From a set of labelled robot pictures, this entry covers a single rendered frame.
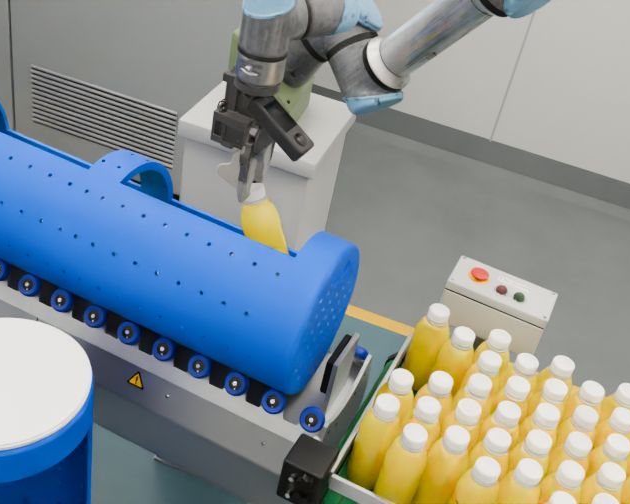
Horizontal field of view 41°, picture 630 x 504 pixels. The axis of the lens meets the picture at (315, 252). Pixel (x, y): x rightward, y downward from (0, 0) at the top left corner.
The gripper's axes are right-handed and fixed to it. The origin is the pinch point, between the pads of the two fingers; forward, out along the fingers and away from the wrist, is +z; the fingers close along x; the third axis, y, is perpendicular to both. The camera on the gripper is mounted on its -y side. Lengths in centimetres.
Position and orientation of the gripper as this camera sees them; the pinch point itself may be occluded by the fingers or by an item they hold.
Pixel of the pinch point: (252, 191)
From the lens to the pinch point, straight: 139.8
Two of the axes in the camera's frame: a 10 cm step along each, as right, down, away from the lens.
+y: -8.9, -3.9, 2.4
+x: -4.2, 4.9, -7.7
